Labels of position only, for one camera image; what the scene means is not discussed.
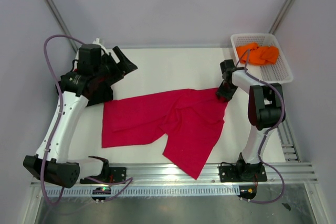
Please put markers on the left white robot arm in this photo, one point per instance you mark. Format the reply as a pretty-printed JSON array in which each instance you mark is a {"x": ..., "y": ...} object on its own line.
[{"x": 51, "y": 163}]

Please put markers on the aluminium side rail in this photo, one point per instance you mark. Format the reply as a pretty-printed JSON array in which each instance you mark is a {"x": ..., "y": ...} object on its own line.
[{"x": 288, "y": 145}]

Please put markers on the right black controller board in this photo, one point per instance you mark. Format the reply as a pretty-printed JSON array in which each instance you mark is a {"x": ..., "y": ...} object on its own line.
[{"x": 247, "y": 192}]

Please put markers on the left black controller board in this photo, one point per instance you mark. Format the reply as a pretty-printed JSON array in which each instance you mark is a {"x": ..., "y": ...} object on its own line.
[{"x": 101, "y": 193}]

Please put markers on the aluminium front rail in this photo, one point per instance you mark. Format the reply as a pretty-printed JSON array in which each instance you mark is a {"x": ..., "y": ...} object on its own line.
[{"x": 171, "y": 175}]

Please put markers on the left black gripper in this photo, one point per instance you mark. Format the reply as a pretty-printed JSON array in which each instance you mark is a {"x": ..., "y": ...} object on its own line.
[{"x": 123, "y": 67}]

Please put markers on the magenta t shirt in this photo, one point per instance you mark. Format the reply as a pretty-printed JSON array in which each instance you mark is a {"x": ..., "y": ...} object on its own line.
[{"x": 193, "y": 121}]

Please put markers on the orange t shirt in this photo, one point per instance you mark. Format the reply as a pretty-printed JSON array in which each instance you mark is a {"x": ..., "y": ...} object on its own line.
[{"x": 257, "y": 55}]

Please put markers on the white perforated plastic basket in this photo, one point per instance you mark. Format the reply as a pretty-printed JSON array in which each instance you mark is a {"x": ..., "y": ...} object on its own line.
[{"x": 277, "y": 72}]

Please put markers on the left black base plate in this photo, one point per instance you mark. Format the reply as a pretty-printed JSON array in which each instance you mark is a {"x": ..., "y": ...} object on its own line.
[{"x": 118, "y": 175}]

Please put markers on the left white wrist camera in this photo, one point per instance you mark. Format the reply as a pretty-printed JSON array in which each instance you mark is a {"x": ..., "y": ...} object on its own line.
[{"x": 100, "y": 42}]

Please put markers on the black folded t shirt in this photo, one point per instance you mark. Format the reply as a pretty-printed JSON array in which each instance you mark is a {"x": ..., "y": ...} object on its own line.
[{"x": 91, "y": 85}]

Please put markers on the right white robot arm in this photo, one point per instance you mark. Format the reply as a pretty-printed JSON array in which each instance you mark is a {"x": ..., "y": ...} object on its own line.
[{"x": 266, "y": 110}]

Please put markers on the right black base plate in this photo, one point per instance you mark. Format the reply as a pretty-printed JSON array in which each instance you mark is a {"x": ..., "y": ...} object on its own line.
[{"x": 242, "y": 173}]

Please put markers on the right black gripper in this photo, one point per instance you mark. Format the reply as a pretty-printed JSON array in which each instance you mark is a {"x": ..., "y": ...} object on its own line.
[{"x": 227, "y": 96}]

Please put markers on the black controller board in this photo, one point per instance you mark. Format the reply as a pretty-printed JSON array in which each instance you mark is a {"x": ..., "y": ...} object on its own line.
[
  {"x": 101, "y": 193},
  {"x": 247, "y": 192}
]

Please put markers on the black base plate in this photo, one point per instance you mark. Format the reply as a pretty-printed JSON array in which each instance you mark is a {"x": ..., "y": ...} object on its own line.
[
  {"x": 242, "y": 173},
  {"x": 118, "y": 175}
]

